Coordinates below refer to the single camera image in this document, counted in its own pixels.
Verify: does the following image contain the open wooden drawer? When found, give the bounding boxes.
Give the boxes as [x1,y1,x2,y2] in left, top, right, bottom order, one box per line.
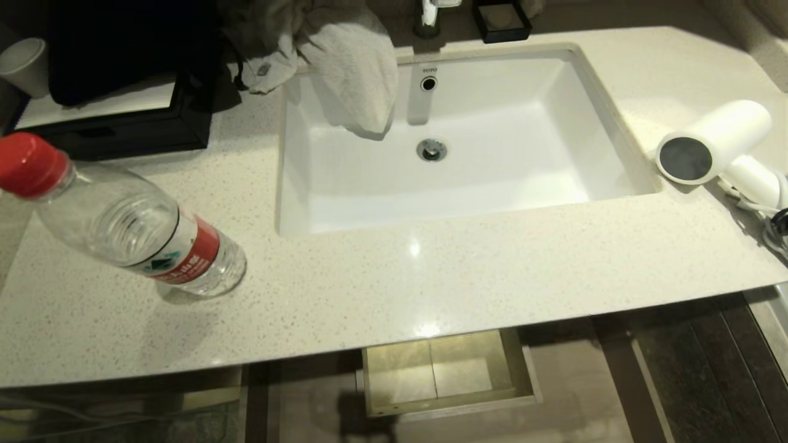
[360,328,542,421]

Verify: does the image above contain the white hair dryer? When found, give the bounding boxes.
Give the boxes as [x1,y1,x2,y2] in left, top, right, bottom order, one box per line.
[655,100,785,211]

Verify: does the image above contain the white sink basin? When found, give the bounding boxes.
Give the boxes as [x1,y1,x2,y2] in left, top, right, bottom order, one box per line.
[276,44,664,238]

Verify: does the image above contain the chrome sink drain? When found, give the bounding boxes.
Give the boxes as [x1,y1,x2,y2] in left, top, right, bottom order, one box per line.
[417,138,448,162]

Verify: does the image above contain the grey towel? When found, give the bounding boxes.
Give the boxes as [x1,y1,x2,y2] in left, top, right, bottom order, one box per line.
[219,0,400,138]

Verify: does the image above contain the chrome faucet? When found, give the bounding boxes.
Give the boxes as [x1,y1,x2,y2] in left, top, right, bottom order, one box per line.
[413,0,462,40]

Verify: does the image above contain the small black square box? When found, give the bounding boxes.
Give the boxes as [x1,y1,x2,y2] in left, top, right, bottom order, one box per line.
[472,0,533,44]

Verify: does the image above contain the clear plastic water bottle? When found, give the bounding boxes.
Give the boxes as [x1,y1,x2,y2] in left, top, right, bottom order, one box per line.
[0,132,247,298]

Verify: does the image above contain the black tray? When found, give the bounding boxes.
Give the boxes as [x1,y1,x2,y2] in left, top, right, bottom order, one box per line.
[5,69,217,162]

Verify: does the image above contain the black bag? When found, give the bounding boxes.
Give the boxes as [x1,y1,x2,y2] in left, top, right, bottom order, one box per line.
[48,0,242,111]

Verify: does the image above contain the white paper cup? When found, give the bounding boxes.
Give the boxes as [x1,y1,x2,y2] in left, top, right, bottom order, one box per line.
[0,38,50,100]

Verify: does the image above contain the white hair dryer cord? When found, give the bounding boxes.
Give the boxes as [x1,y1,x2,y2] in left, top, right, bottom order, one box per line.
[718,174,788,254]

